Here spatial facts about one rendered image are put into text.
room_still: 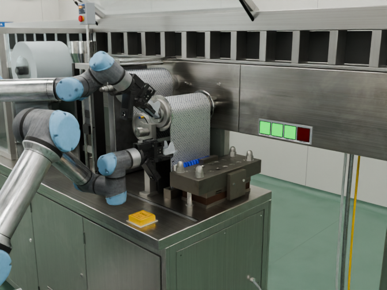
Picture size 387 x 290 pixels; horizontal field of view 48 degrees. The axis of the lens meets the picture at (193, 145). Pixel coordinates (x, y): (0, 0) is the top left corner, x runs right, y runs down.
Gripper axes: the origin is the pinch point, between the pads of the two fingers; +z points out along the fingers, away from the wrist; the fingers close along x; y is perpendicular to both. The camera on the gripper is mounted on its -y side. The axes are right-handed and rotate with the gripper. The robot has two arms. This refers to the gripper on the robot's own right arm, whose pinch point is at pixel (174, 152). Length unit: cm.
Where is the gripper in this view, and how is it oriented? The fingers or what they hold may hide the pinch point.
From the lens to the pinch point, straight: 177.6
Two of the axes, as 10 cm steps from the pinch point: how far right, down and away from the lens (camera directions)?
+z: 7.0, -1.8, 6.9
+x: -7.2, -1.7, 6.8
